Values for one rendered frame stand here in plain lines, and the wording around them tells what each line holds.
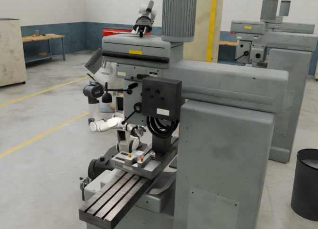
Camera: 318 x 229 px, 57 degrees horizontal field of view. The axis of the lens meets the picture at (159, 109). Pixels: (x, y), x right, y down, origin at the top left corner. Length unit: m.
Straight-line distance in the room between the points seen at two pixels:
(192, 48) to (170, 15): 1.92
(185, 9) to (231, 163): 0.90
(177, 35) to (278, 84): 0.61
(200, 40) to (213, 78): 1.94
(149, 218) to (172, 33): 1.30
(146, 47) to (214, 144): 0.69
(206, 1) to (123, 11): 9.13
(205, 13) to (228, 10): 7.39
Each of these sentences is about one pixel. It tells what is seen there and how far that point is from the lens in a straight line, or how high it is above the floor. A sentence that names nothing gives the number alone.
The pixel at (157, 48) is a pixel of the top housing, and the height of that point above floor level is 1.85.
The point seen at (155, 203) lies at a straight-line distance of 2.14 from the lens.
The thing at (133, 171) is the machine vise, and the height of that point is 0.94.
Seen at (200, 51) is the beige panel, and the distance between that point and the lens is 3.63.
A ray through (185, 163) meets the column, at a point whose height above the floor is 1.20.
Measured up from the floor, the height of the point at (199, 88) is 1.64.
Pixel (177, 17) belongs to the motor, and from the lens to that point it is 1.75.
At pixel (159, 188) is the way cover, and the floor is 0.86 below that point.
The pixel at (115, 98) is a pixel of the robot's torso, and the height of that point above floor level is 1.25.
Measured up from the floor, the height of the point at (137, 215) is 0.63.
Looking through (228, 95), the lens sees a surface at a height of 1.62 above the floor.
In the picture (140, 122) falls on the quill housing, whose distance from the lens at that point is 1.98.
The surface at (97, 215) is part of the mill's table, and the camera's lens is 1.88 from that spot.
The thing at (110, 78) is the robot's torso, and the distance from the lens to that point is 2.40.
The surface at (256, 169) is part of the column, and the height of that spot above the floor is 1.27.
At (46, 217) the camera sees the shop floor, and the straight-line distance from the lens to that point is 3.41.
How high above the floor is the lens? 2.11
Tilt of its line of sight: 20 degrees down
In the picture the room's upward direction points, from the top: 2 degrees clockwise
